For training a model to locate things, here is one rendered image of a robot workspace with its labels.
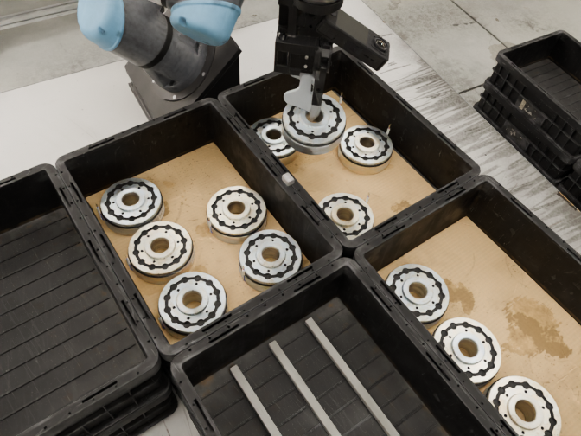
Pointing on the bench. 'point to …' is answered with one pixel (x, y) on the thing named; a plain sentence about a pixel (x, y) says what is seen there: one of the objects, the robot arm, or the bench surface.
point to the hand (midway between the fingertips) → (317, 105)
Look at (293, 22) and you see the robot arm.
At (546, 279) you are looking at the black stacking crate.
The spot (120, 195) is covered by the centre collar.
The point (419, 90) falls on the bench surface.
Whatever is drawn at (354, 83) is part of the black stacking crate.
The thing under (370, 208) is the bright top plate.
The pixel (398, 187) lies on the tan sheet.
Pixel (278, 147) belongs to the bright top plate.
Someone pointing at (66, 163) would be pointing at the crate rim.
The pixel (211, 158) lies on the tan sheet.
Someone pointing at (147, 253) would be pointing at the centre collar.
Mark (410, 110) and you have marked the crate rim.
